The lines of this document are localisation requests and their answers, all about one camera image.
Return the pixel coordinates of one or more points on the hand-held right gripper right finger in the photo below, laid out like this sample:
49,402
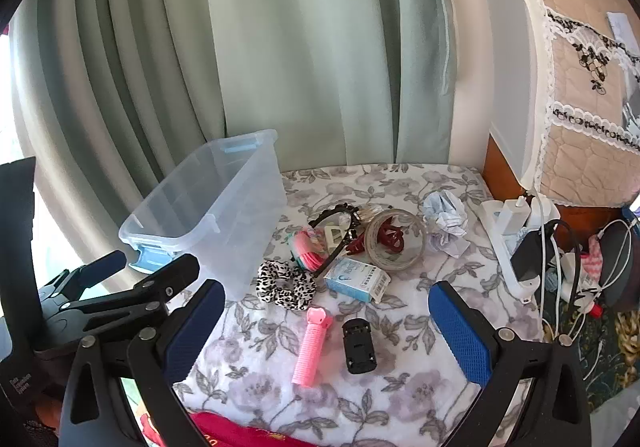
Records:
460,337

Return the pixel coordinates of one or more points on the brown wooden headboard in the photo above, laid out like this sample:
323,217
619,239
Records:
500,167

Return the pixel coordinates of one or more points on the white power strip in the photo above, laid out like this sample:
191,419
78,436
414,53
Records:
500,237

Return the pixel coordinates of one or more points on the black plastic clip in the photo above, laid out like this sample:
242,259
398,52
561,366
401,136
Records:
357,347

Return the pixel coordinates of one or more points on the dark green floral cloth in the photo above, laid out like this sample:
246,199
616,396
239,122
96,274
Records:
610,352

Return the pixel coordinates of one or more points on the clear plastic container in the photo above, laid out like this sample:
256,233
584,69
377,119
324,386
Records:
225,207

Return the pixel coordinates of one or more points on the leopard print scrunchie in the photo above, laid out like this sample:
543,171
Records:
300,298

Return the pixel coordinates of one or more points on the black charger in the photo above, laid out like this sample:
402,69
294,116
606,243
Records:
530,252

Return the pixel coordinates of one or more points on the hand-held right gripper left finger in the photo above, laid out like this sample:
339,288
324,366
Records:
195,329

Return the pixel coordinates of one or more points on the red cloth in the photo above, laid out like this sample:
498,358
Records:
225,433

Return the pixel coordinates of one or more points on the blue and white medicine box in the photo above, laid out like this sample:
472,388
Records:
350,277

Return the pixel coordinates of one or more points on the red hair claw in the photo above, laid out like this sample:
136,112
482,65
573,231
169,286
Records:
391,234

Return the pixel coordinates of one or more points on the cream hair claw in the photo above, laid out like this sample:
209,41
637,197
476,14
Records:
332,234

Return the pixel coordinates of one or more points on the pale green curtain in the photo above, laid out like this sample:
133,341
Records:
300,52

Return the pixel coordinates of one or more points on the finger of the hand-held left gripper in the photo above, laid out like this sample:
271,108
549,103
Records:
107,263
155,283

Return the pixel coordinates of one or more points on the white paper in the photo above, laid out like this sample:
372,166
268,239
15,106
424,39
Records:
442,217

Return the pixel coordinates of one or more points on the black headband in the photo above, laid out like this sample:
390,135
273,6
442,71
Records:
334,211

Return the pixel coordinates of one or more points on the pink hair roller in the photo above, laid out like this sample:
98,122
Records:
307,357

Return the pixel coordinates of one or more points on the clear tape roll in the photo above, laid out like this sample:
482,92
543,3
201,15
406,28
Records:
372,248

